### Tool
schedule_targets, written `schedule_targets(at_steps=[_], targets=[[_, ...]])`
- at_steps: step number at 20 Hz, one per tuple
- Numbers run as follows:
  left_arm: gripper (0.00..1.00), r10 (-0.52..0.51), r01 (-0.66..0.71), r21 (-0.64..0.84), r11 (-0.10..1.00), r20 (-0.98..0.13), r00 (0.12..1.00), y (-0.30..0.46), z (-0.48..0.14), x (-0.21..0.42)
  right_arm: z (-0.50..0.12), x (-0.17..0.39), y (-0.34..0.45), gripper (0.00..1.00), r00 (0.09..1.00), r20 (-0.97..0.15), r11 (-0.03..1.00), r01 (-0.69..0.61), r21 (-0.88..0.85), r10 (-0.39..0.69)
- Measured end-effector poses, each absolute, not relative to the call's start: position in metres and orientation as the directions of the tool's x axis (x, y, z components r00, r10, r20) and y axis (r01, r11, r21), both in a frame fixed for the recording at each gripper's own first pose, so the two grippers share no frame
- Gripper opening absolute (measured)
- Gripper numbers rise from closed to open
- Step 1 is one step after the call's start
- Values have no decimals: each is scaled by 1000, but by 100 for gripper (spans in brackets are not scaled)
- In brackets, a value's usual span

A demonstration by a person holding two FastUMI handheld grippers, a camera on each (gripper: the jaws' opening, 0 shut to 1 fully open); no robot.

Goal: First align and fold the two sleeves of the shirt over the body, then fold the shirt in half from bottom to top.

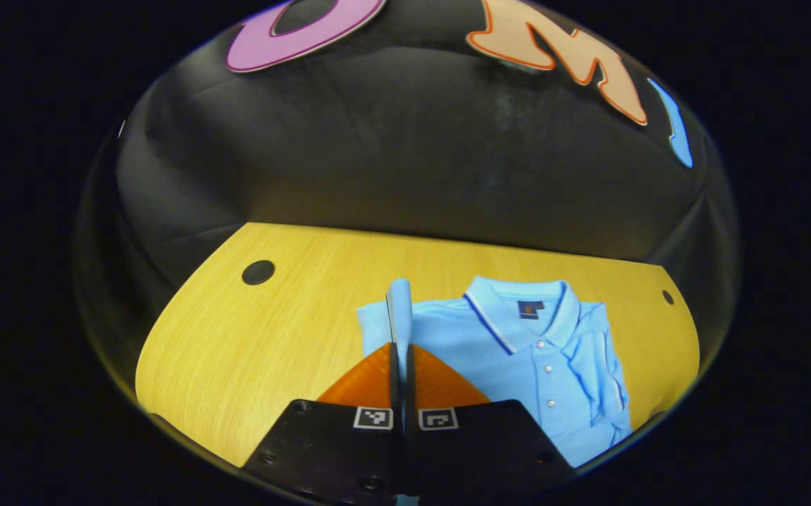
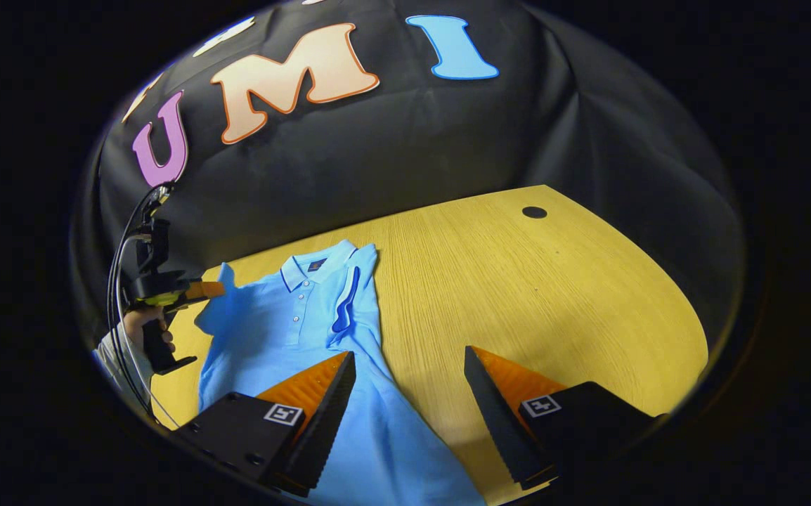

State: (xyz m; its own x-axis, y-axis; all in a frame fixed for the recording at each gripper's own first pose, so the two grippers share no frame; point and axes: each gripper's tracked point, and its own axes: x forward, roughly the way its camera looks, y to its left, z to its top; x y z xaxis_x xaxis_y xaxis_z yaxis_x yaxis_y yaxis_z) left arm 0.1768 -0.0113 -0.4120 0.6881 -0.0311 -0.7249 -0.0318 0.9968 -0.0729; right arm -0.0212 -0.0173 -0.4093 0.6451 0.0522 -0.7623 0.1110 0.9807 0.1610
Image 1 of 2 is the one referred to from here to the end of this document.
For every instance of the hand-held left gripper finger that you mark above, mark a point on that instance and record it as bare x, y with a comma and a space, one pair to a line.
394, 393
410, 393

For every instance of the light blue T-shirt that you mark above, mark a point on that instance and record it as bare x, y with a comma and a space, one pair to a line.
553, 351

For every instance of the black round table grommet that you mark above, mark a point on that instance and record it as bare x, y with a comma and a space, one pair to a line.
667, 296
258, 272

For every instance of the black backdrop cloth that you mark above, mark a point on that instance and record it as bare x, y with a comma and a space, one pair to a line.
405, 154

